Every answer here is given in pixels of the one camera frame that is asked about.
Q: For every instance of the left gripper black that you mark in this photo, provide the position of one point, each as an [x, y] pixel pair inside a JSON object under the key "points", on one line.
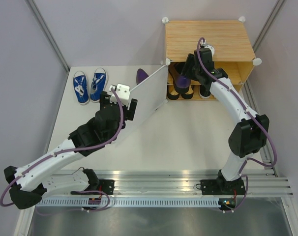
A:
{"points": [[129, 114]]}

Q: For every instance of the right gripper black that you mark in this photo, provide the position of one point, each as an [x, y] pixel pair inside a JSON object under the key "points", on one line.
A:
{"points": [[190, 61]]}

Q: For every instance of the purple pointed loafer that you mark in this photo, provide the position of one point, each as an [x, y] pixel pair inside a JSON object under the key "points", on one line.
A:
{"points": [[180, 82], [141, 75]]}

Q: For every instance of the black white sneaker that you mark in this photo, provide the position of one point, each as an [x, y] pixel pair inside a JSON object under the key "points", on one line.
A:
{"points": [[204, 93]]}

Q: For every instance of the white cabinet door panel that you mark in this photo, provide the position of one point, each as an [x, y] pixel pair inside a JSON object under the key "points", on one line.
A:
{"points": [[151, 94]]}

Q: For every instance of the gold loafer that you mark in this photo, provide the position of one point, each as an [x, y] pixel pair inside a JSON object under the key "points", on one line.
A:
{"points": [[188, 95], [172, 94]]}

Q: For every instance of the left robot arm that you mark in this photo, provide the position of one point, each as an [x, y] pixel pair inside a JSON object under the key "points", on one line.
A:
{"points": [[29, 184]]}

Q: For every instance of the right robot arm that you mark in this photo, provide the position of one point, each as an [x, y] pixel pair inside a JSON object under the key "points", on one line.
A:
{"points": [[249, 133]]}

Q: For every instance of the wooden shoe cabinet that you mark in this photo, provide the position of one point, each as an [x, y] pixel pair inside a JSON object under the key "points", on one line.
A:
{"points": [[233, 50]]}

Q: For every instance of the right blue canvas sneaker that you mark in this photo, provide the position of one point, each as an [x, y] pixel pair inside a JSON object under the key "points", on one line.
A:
{"points": [[98, 84]]}

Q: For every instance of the blue canvas sneaker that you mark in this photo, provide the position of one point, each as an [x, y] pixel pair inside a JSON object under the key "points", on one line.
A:
{"points": [[80, 84], [98, 84]]}

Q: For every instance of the left blue canvas sneaker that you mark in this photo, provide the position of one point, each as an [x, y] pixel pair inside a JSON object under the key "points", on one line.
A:
{"points": [[80, 84]]}

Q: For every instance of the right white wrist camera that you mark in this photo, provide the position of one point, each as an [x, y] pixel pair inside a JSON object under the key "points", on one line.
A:
{"points": [[207, 46]]}

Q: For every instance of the aluminium rail base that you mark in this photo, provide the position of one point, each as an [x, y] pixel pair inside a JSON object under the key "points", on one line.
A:
{"points": [[262, 183]]}

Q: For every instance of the white slotted cable duct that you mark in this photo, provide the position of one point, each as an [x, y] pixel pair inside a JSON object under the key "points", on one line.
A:
{"points": [[129, 202]]}

